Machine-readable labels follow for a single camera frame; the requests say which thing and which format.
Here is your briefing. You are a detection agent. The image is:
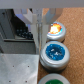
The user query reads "blue button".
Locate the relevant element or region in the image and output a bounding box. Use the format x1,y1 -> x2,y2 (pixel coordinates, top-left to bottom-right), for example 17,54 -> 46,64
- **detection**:
39,40 -> 72,72

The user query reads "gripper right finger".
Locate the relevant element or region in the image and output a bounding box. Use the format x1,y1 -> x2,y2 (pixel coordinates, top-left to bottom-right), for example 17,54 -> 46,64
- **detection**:
41,7 -> 64,36

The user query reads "wooden drawer box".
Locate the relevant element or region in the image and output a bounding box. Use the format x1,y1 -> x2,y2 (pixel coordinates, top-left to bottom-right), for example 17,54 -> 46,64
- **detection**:
35,7 -> 84,84

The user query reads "green button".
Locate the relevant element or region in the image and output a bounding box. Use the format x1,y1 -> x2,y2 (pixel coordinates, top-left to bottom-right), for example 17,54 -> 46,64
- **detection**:
37,73 -> 70,84

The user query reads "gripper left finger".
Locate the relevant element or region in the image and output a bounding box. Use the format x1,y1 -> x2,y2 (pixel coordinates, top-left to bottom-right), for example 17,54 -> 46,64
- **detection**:
13,7 -> 43,42

